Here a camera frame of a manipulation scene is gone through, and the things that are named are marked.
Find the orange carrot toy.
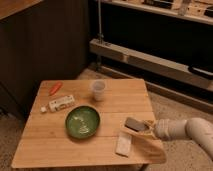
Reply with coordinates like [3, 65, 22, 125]
[49, 82, 63, 96]

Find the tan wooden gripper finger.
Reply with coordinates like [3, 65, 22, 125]
[142, 120, 155, 128]
[121, 127, 149, 139]

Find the green bowl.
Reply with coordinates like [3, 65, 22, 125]
[65, 106, 100, 139]

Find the white glue bottle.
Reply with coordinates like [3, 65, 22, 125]
[40, 95, 75, 113]

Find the translucent plastic cup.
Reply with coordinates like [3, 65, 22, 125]
[90, 80, 106, 101]

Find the dark wooden cabinet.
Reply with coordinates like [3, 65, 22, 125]
[0, 0, 89, 119]

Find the metal shelf rack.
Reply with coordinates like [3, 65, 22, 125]
[89, 0, 213, 112]

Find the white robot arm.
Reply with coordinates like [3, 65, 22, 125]
[124, 117, 213, 161]

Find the wooden table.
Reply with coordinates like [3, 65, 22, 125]
[12, 79, 166, 169]

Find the black object on shelf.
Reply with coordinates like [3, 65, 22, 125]
[188, 66, 213, 80]

